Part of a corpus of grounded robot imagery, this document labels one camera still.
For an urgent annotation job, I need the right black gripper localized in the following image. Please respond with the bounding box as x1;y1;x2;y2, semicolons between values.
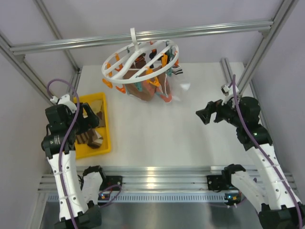
196;93;244;127

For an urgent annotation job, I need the brown striped sock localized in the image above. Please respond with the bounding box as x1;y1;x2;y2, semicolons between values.
76;129;103;149

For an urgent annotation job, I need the white round sock hanger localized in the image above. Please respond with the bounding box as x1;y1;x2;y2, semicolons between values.
102;28;179;94

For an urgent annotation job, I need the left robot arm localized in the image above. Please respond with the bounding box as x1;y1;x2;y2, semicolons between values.
41;94;108;229

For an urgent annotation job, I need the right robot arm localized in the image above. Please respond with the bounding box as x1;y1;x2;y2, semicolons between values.
196;97;305;229

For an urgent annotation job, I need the tan beige sock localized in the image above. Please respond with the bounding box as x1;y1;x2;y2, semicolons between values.
90;100;103;114

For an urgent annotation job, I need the yellow plastic tray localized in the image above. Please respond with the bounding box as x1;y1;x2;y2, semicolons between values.
75;93;112;159

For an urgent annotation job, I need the pink coral hanging sock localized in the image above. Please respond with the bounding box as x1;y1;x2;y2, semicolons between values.
146;78;173;103

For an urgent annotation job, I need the white striped hanging sock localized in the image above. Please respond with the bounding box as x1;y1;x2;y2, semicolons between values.
172;65;183;75

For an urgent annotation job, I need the brown hanging sock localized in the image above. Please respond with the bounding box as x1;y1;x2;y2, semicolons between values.
124;82;153;102

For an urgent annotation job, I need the aluminium top crossbar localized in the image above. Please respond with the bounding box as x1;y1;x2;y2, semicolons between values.
10;20;274;54

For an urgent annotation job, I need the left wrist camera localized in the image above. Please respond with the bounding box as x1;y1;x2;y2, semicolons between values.
50;94;77;113

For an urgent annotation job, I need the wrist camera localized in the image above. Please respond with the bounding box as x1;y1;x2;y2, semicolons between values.
50;94;77;113
221;84;239;102

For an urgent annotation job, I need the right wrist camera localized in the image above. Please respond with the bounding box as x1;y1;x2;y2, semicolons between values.
221;84;239;102

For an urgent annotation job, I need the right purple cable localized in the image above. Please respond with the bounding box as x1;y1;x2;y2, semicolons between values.
230;74;302;229

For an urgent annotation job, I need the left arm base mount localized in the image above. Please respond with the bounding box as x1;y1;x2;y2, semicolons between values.
100;176;123;191

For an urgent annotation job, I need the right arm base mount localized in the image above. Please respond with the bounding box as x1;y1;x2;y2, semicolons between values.
206;175;229;192

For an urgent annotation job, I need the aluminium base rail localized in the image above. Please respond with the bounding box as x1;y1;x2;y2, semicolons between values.
38;166;297;203

